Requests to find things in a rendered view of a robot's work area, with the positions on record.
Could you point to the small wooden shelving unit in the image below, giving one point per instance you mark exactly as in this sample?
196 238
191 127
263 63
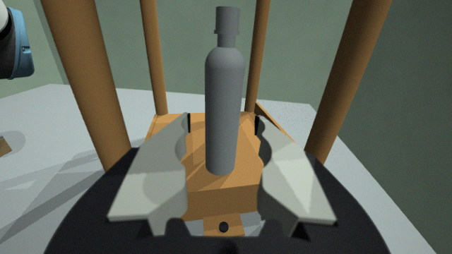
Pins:
217 200

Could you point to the grey bottle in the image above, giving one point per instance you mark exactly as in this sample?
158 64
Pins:
224 81

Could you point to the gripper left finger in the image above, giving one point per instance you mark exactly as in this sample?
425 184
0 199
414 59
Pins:
132 200

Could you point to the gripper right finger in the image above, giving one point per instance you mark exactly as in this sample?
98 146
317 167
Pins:
311 204

